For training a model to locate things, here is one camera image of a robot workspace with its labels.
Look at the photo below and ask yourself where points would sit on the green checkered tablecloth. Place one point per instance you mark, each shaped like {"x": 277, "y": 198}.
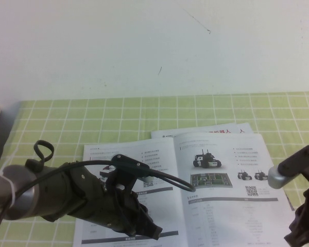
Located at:
{"x": 92, "y": 121}

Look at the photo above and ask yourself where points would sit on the white product booklet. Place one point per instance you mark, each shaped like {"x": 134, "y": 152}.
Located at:
{"x": 221, "y": 211}

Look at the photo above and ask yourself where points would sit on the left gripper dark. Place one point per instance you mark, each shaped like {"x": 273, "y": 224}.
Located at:
{"x": 110, "y": 211}

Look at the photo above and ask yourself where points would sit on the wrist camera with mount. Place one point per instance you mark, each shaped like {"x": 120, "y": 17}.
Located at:
{"x": 275, "y": 178}
{"x": 123, "y": 175}

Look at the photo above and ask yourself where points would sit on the white brochure with red title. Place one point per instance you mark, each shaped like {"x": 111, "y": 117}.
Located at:
{"x": 185, "y": 132}
{"x": 246, "y": 128}

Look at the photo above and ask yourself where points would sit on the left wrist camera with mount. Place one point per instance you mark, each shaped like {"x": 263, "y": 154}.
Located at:
{"x": 123, "y": 175}

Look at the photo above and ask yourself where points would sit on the white zip tie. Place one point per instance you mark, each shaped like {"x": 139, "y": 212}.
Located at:
{"x": 13, "y": 191}

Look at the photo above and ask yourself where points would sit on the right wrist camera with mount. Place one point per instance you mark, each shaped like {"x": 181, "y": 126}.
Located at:
{"x": 275, "y": 178}

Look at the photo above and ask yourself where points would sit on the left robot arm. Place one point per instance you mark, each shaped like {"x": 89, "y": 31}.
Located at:
{"x": 28, "y": 205}

